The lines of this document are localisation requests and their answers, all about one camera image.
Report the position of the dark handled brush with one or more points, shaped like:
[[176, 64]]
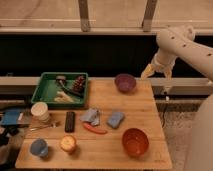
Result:
[[61, 80]]

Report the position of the purple bowl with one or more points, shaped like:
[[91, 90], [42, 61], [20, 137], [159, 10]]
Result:
[[125, 83]]

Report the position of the blue cup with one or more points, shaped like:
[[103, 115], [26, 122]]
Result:
[[39, 148]]

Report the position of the red chili pepper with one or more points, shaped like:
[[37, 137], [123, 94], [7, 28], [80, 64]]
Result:
[[93, 129]]

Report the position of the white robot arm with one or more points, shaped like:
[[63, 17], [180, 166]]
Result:
[[176, 42]]

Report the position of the black remote control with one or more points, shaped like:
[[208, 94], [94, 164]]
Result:
[[70, 122]]

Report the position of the pine cone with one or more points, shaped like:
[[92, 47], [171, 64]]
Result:
[[79, 84]]

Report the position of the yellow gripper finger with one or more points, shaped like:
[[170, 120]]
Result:
[[168, 74], [148, 71]]

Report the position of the white paper cup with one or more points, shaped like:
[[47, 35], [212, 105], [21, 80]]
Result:
[[40, 111]]

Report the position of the pale corn husk piece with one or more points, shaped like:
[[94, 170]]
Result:
[[63, 97]]

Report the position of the crumpled blue cloth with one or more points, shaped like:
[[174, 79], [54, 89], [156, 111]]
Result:
[[91, 116]]

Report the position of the blue box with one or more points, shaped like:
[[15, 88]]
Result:
[[11, 117]]

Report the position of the green plastic tray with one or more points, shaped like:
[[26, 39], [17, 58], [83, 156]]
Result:
[[47, 87]]

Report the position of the metal spoon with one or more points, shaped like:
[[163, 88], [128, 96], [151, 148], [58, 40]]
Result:
[[53, 125]]

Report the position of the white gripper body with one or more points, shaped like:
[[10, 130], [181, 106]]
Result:
[[162, 65]]

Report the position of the red bowl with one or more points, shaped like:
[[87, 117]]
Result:
[[135, 142]]

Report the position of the blue sponge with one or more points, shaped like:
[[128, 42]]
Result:
[[115, 119]]

